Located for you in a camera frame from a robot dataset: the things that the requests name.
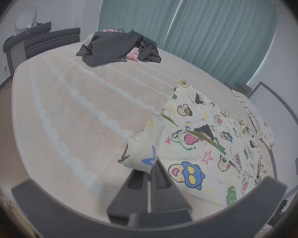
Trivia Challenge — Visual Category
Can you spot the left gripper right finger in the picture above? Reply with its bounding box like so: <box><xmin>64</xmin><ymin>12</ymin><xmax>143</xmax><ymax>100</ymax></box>
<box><xmin>150</xmin><ymin>155</ymin><xmax>193</xmax><ymax>214</ymax></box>

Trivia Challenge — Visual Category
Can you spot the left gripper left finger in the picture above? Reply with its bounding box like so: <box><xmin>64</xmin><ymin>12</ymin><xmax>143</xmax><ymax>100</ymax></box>
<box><xmin>107</xmin><ymin>170</ymin><xmax>149</xmax><ymax>225</ymax></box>

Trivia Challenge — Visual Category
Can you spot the white printed pyjama top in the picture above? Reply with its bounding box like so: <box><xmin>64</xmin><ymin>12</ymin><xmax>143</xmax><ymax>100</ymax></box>
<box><xmin>118</xmin><ymin>78</ymin><xmax>269</xmax><ymax>206</ymax></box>

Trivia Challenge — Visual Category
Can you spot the pile of clothes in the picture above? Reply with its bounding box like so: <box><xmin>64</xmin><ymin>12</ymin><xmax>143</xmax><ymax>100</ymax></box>
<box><xmin>76</xmin><ymin>27</ymin><xmax>162</xmax><ymax>67</ymax></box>

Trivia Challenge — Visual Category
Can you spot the bed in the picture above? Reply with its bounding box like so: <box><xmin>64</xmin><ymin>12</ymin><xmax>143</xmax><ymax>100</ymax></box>
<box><xmin>10</xmin><ymin>32</ymin><xmax>298</xmax><ymax>235</ymax></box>

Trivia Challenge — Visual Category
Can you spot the white printed pillow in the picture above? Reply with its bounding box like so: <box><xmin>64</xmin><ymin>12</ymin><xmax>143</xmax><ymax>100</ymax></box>
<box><xmin>231</xmin><ymin>89</ymin><xmax>275</xmax><ymax>150</ymax></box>

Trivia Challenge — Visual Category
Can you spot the grey bedside table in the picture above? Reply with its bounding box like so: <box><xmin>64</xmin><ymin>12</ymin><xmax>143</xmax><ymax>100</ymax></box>
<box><xmin>223</xmin><ymin>81</ymin><xmax>251</xmax><ymax>96</ymax></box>

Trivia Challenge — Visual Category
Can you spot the blue-green curtain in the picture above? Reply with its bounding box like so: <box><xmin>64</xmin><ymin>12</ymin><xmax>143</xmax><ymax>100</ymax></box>
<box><xmin>161</xmin><ymin>0</ymin><xmax>278</xmax><ymax>84</ymax></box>
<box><xmin>98</xmin><ymin>0</ymin><xmax>189</xmax><ymax>50</ymax></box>

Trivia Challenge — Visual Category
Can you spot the black chest of drawers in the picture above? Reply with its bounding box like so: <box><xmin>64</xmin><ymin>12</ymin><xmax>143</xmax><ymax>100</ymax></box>
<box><xmin>3</xmin><ymin>21</ymin><xmax>81</xmax><ymax>71</ymax></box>

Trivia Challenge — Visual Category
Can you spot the round white mirror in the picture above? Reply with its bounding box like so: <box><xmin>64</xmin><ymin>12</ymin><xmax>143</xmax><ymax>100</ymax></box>
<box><xmin>15</xmin><ymin>5</ymin><xmax>38</xmax><ymax>32</ymax></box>

